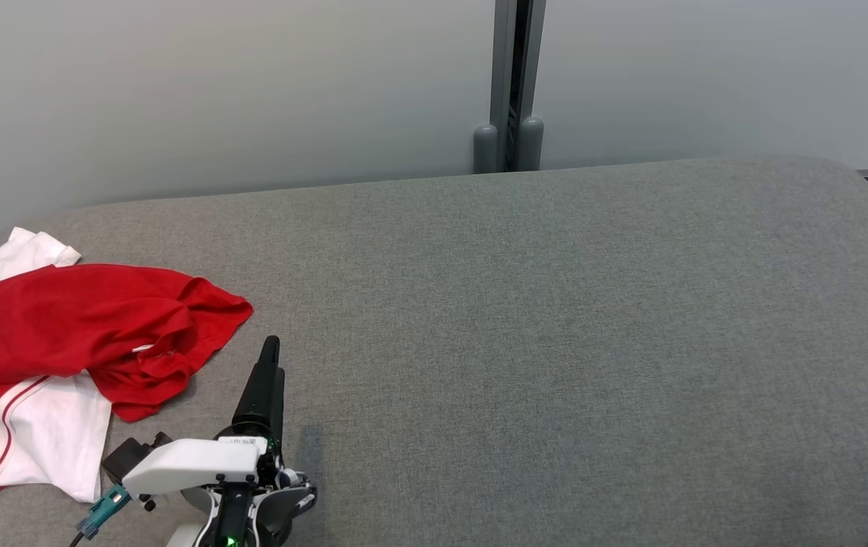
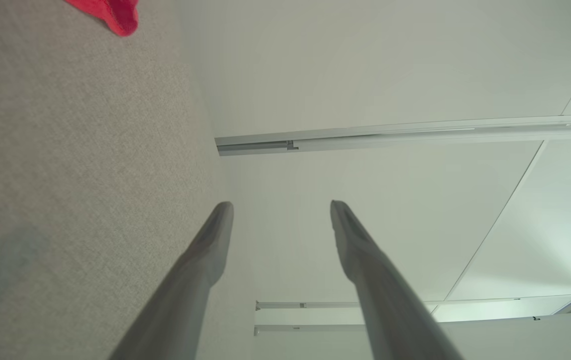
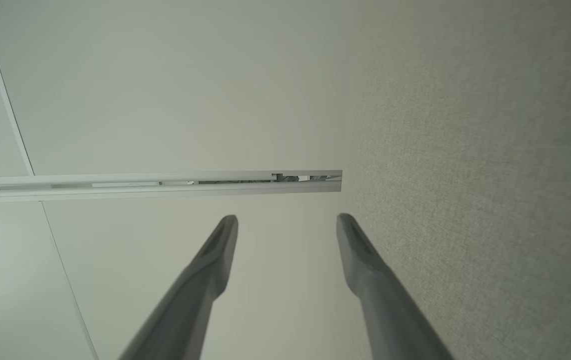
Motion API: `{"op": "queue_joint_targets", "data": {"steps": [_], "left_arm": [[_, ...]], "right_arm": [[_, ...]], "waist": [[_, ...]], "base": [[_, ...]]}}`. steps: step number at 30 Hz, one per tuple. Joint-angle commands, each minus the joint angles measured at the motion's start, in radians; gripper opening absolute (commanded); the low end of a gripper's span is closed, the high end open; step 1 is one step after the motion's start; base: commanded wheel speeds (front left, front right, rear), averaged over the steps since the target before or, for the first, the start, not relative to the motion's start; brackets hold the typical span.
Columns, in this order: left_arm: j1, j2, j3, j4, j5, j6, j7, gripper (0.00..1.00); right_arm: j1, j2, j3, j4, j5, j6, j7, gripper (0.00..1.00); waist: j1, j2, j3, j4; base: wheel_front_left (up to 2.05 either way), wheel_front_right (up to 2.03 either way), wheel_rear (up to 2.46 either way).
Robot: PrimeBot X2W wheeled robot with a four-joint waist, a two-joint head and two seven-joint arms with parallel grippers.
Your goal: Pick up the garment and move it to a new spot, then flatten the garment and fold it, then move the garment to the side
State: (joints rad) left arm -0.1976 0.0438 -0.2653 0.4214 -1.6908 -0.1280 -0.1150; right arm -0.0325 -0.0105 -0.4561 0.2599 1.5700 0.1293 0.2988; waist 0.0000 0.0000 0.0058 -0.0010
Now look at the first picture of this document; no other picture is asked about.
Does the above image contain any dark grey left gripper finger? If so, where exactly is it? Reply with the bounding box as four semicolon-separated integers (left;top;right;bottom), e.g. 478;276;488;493
233;336;280;434
271;370;285;449

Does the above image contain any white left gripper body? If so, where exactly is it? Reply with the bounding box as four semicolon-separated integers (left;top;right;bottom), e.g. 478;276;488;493
122;425;284;496

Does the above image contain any red white basketball jersey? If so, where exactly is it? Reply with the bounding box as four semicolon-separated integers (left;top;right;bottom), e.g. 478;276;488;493
0;226;199;517

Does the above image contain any grey metal partition post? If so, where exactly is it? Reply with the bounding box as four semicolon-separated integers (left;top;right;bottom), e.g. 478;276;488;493
474;0;546;174

